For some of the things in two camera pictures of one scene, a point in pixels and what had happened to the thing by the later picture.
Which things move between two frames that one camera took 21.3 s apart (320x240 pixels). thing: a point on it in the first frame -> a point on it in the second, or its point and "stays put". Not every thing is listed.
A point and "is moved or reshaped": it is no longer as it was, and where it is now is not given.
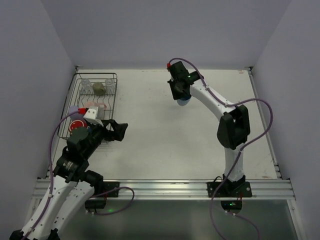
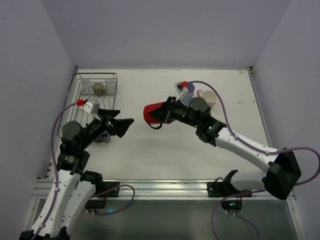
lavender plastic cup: (72, 109) is moved or reshaped
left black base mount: (102, 191) stays put
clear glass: (110, 86) stays put
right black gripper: (175, 92) -> (170, 110)
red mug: (77, 123) is moved or reshaped
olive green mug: (98, 89) stays put
